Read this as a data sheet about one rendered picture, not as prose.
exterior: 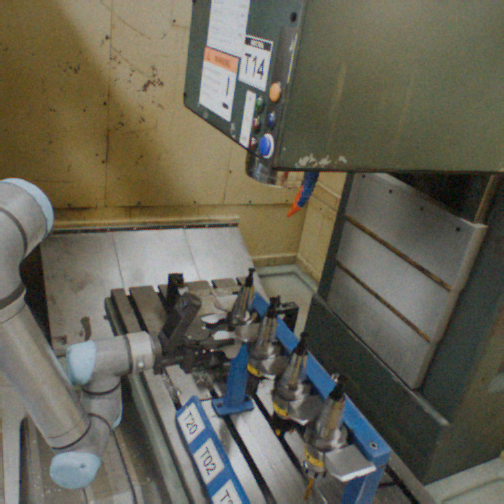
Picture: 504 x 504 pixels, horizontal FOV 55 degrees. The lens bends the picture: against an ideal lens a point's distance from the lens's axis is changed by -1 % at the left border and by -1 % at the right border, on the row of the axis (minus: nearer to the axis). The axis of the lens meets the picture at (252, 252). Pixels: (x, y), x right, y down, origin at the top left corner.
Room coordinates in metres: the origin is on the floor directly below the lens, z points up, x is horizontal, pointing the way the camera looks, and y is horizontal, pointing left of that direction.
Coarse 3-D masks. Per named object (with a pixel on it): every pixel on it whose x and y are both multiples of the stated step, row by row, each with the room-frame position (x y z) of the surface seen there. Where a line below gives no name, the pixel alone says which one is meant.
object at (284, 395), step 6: (282, 372) 0.70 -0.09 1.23; (276, 378) 0.68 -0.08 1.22; (306, 378) 0.69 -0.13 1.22; (276, 384) 0.67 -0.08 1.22; (276, 390) 0.68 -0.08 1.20; (282, 390) 0.65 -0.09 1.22; (288, 390) 0.65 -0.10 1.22; (306, 390) 0.66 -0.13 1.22; (276, 396) 0.66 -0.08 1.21; (282, 396) 0.65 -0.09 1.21; (288, 396) 0.64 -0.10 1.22; (294, 396) 0.64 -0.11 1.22; (300, 396) 0.65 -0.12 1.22; (306, 396) 0.66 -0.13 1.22; (282, 402) 0.65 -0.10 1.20
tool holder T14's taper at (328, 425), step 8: (328, 400) 0.57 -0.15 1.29; (336, 400) 0.57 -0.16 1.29; (344, 400) 0.57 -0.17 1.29; (328, 408) 0.57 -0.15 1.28; (336, 408) 0.57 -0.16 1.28; (320, 416) 0.57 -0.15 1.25; (328, 416) 0.57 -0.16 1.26; (336, 416) 0.56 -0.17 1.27; (320, 424) 0.57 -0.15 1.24; (328, 424) 0.56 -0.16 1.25; (336, 424) 0.56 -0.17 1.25; (320, 432) 0.56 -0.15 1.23; (328, 432) 0.56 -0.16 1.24; (336, 432) 0.56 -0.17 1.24
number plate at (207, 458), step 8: (208, 440) 0.77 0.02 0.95; (200, 448) 0.76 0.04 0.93; (208, 448) 0.75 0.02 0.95; (200, 456) 0.75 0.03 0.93; (208, 456) 0.74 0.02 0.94; (216, 456) 0.73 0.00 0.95; (200, 464) 0.73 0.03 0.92; (208, 464) 0.72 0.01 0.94; (216, 464) 0.72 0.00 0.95; (208, 472) 0.71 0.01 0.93; (216, 472) 0.70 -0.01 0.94; (208, 480) 0.69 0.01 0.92
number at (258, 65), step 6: (252, 54) 0.83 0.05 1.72; (258, 54) 0.82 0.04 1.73; (264, 54) 0.80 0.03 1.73; (252, 60) 0.83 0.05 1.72; (258, 60) 0.81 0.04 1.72; (264, 60) 0.80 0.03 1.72; (252, 66) 0.83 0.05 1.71; (258, 66) 0.81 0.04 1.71; (264, 66) 0.79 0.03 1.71; (252, 72) 0.83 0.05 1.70; (258, 72) 0.81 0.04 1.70; (264, 72) 0.79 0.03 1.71; (252, 78) 0.82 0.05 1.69; (258, 78) 0.81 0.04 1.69
